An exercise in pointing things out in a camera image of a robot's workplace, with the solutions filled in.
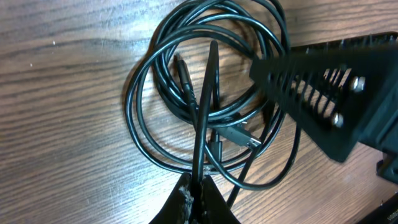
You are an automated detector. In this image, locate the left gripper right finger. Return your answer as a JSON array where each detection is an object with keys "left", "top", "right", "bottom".
[{"left": 249, "top": 32, "right": 397, "bottom": 183}]

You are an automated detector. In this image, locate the thick black USB cable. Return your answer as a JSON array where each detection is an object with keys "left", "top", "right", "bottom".
[{"left": 123, "top": 0, "right": 302, "bottom": 191}]

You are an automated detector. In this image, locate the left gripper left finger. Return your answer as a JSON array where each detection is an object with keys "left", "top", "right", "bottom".
[{"left": 150, "top": 40, "right": 239, "bottom": 223}]

